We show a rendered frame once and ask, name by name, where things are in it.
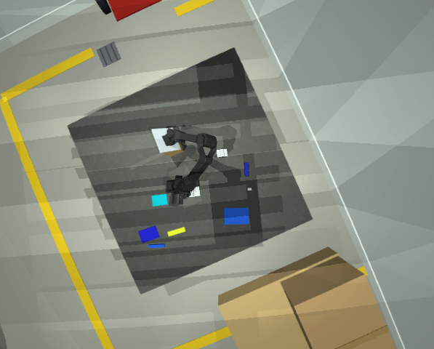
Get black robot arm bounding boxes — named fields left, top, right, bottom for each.
left=161, top=128, right=217, bottom=204

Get yellow flat bar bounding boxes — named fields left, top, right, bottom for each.
left=167, top=228, right=185, bottom=236

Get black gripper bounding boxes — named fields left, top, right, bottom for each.
left=166, top=179, right=199, bottom=191

